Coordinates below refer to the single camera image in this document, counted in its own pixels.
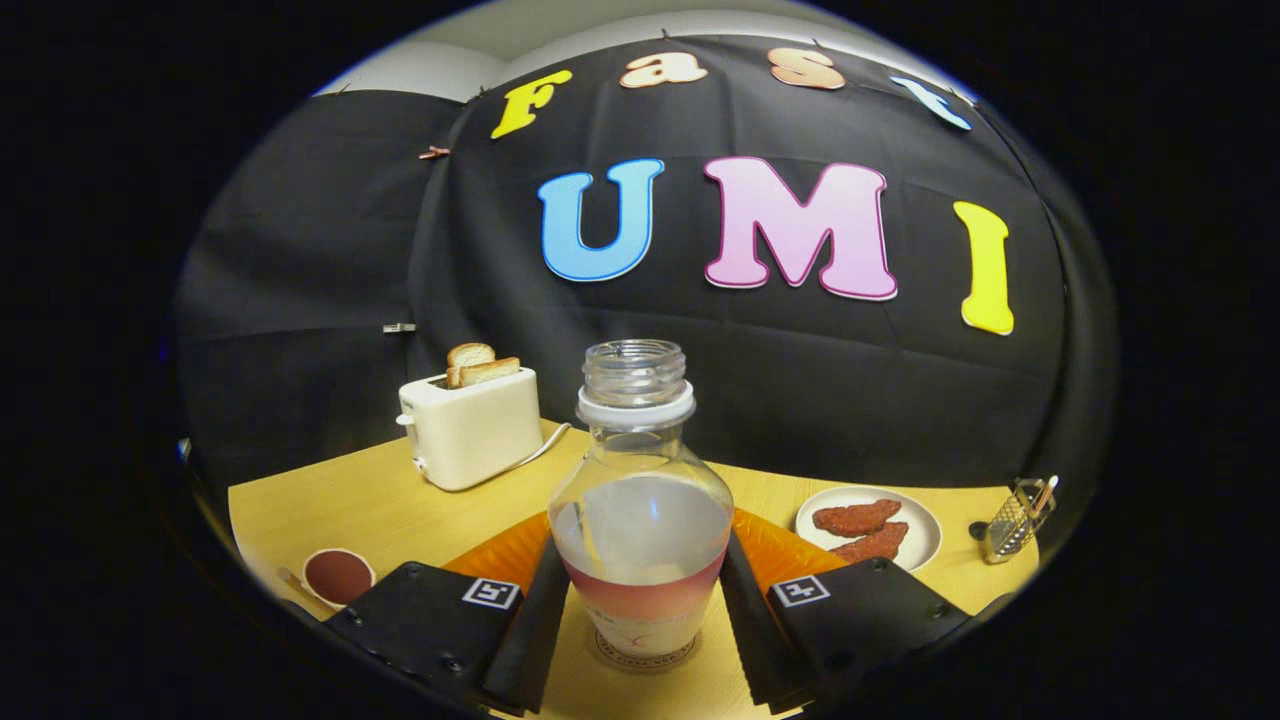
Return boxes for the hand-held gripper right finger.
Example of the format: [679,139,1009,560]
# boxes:
[718,508,976,716]

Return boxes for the round wooden coaster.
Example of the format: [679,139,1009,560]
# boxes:
[594,628,699,673]

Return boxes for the cream toaster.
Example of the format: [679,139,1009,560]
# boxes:
[396,367,544,492]

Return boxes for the clear plastic juice bottle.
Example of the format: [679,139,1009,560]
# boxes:
[548,340,734,658]

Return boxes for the metal mesh holder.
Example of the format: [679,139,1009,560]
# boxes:
[980,476,1059,566]

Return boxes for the wooden table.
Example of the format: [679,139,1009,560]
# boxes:
[228,420,1041,720]

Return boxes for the black backdrop cloth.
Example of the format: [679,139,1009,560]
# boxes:
[175,35,1116,561]

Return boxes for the white toaster cable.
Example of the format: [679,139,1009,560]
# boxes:
[500,422,573,476]

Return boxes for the white round plate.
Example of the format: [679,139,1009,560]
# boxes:
[795,486,943,574]

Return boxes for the beige cup with wooden handle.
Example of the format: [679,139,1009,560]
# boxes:
[277,547,377,613]

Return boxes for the red meat piece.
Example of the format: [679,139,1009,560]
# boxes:
[830,521,910,564]
[812,499,903,538]

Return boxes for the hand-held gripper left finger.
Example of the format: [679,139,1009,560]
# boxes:
[320,512,571,716]

